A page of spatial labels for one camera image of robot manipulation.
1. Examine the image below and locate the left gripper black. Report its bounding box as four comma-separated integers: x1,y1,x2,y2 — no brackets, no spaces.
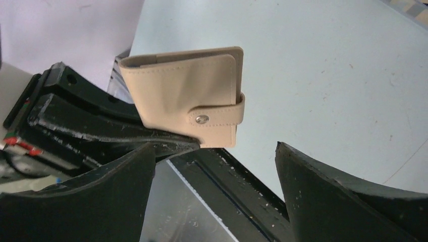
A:
3,62,200,177

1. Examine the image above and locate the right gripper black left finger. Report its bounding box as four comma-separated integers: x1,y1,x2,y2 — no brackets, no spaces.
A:
1,144,155,241

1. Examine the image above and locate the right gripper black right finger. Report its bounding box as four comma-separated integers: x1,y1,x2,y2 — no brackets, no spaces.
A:
275,142,427,241

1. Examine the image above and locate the orange credit cards stack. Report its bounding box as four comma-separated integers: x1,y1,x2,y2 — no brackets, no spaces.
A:
390,0,427,25

